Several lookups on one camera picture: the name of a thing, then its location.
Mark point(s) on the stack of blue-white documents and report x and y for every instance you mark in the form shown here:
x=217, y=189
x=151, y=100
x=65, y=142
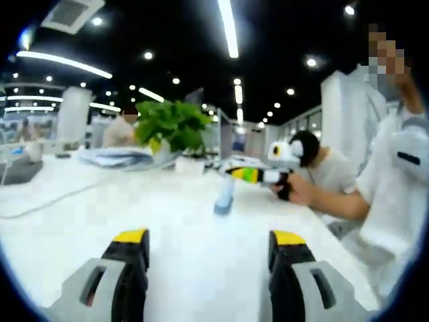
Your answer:
x=117, y=157

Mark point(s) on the dark grey mat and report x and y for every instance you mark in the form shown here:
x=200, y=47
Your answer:
x=20, y=172

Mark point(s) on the white round pillar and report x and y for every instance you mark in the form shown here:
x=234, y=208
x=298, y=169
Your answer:
x=74, y=117

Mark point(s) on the ceiling air vent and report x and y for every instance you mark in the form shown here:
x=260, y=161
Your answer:
x=70, y=13

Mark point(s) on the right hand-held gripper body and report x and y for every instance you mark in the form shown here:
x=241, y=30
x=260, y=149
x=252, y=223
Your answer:
x=285, y=154

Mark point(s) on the white storage shelf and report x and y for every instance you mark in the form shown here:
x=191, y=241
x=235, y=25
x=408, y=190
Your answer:
x=338, y=110

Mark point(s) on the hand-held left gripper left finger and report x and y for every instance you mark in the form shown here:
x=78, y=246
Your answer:
x=83, y=295

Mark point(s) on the curved ceiling light strip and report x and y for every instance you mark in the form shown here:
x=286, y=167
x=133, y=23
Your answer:
x=63, y=62

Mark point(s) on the person's white shirt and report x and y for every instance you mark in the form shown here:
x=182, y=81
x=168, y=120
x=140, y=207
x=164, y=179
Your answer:
x=385, y=218

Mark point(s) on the person's right hand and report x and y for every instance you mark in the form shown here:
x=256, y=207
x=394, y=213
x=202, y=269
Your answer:
x=300, y=191

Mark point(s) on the green potted plant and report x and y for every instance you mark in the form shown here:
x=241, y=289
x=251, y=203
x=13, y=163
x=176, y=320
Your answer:
x=174, y=124

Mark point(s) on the straight ceiling light bar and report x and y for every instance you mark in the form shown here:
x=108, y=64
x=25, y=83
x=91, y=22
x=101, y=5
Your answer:
x=228, y=30

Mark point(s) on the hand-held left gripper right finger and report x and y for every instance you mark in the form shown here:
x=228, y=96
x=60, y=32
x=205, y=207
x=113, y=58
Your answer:
x=338, y=298

